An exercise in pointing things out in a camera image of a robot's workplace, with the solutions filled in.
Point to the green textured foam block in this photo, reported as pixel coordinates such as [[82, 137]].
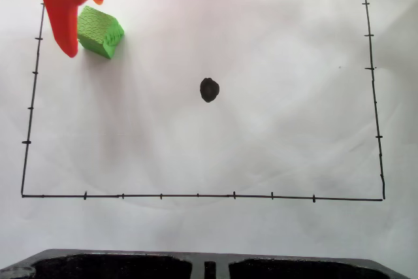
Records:
[[98, 30]]

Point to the white paper sheet drawn rectangle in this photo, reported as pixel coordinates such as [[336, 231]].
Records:
[[228, 148]]

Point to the black plastic tray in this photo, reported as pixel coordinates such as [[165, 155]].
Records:
[[130, 267]]

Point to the black dot mark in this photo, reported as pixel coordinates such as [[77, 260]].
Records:
[[209, 89]]

